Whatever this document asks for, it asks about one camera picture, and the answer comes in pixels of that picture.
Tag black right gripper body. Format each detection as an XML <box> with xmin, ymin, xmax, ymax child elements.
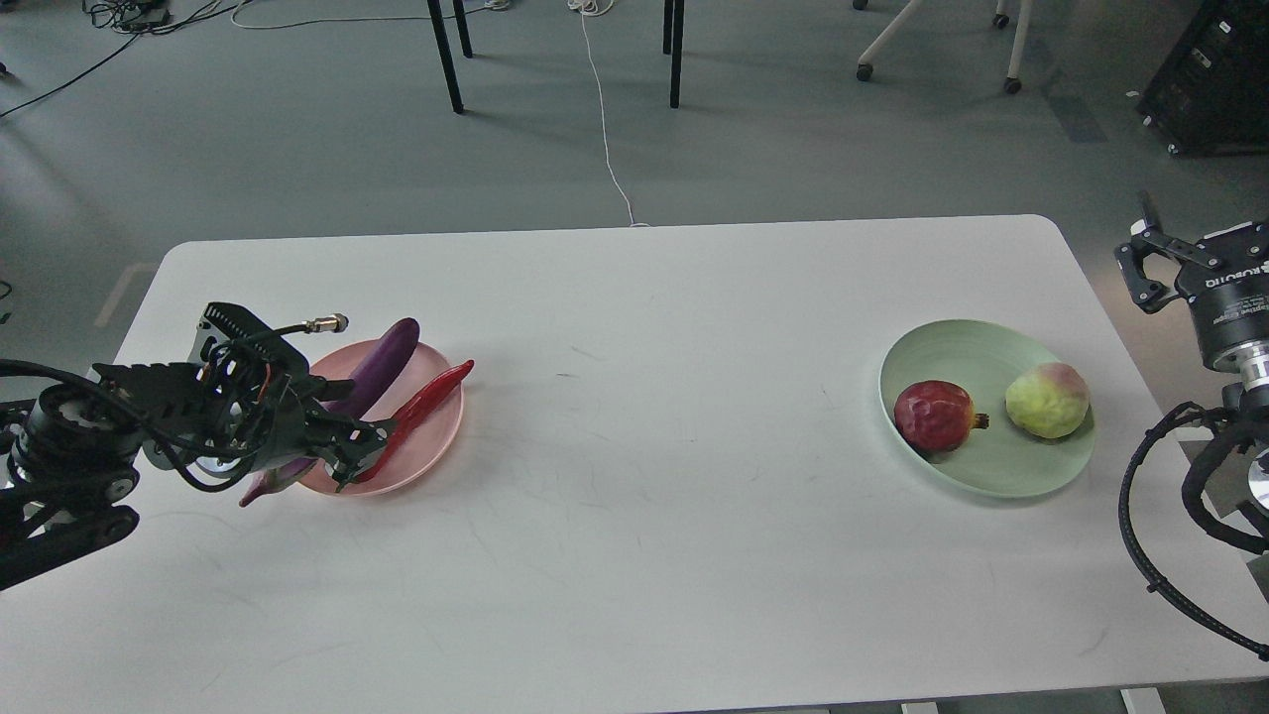
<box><xmin>1180</xmin><ymin>241</ymin><xmax>1268</xmax><ymax>372</ymax></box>

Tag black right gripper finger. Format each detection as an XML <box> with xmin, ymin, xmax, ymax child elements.
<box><xmin>1115</xmin><ymin>191</ymin><xmax>1206</xmax><ymax>315</ymax></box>
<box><xmin>1200</xmin><ymin>219</ymin><xmax>1268</xmax><ymax>261</ymax></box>

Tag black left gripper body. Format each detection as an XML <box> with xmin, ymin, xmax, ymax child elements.
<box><xmin>148</xmin><ymin>356</ymin><xmax>316</xmax><ymax>473</ymax></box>

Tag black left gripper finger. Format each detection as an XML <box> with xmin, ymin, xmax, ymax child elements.
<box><xmin>302</xmin><ymin>402</ymin><xmax>396</xmax><ymax>446</ymax></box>
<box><xmin>307</xmin><ymin>435</ymin><xmax>390</xmax><ymax>493</ymax></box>

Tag red chili pepper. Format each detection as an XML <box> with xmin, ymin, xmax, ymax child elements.
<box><xmin>352</xmin><ymin>360</ymin><xmax>475</xmax><ymax>484</ymax></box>

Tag purple eggplant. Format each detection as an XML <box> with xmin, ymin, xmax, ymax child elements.
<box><xmin>239</xmin><ymin>317</ymin><xmax>420</xmax><ymax>507</ymax></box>

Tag green pink peach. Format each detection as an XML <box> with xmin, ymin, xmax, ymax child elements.
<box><xmin>1003</xmin><ymin>361</ymin><xmax>1091</xmax><ymax>439</ymax></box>

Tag red pomegranate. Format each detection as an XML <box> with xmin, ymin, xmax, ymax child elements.
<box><xmin>892</xmin><ymin>380</ymin><xmax>989</xmax><ymax>455</ymax></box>

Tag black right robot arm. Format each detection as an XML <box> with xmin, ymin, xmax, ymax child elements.
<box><xmin>1114</xmin><ymin>190</ymin><xmax>1268</xmax><ymax>555</ymax></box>

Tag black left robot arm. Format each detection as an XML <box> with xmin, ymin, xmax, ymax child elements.
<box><xmin>3</xmin><ymin>356</ymin><xmax>398</xmax><ymax>588</ymax></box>

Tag pink plate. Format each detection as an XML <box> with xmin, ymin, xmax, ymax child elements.
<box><xmin>298</xmin><ymin>340</ymin><xmax>464</xmax><ymax>498</ymax></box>

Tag black equipment case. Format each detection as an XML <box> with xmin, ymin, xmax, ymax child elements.
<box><xmin>1136</xmin><ymin>1</ymin><xmax>1268</xmax><ymax>157</ymax></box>

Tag white chair base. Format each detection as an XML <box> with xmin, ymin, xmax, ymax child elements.
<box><xmin>854</xmin><ymin>1</ymin><xmax>1037</xmax><ymax>96</ymax></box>

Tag black table leg left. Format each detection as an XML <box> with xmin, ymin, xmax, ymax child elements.
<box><xmin>425</xmin><ymin>0</ymin><xmax>473</xmax><ymax>115</ymax></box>

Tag black table leg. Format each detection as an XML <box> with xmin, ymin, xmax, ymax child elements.
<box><xmin>661</xmin><ymin>0</ymin><xmax>687</xmax><ymax>109</ymax></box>
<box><xmin>425</xmin><ymin>0</ymin><xmax>473</xmax><ymax>115</ymax></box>

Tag black table leg right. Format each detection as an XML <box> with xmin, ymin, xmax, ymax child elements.
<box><xmin>661</xmin><ymin>0</ymin><xmax>687</xmax><ymax>109</ymax></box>

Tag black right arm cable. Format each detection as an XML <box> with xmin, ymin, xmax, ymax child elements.
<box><xmin>1118</xmin><ymin>402</ymin><xmax>1269</xmax><ymax>662</ymax></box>

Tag black floor cables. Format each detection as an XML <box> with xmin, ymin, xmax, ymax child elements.
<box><xmin>0</xmin><ymin>0</ymin><xmax>249</xmax><ymax>120</ymax></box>

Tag white floor cable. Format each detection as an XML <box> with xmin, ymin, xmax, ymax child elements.
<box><xmin>567</xmin><ymin>0</ymin><xmax>650</xmax><ymax>230</ymax></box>

